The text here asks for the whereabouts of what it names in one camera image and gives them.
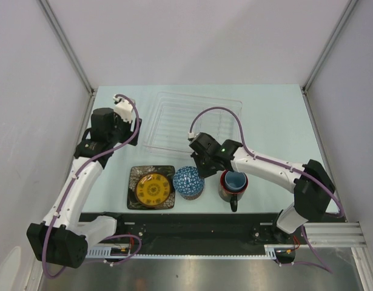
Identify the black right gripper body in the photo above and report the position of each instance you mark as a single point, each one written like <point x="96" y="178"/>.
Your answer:
<point x="205" y="168"/>

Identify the blue triangle pattern bowl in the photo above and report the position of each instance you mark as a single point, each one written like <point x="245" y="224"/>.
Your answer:
<point x="188" y="183"/>

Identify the clear wire dish rack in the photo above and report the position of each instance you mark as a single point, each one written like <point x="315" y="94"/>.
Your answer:
<point x="174" y="115"/>

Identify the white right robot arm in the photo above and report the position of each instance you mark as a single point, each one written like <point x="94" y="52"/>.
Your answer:
<point x="309" y="183"/>

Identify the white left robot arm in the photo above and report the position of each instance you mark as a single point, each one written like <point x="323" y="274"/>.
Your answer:
<point x="58" y="239"/>

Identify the black floral square plate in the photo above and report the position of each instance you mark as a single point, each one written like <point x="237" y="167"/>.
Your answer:
<point x="136" y="173"/>

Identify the black floral mug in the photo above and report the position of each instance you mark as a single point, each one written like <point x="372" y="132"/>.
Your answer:
<point x="230" y="197"/>

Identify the yellow round plate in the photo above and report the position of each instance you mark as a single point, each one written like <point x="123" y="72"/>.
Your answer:
<point x="152" y="190"/>

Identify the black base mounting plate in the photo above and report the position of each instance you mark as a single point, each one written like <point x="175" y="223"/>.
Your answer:
<point x="203" y="234"/>

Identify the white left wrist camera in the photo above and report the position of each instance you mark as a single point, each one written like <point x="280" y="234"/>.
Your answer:
<point x="123" y="107"/>

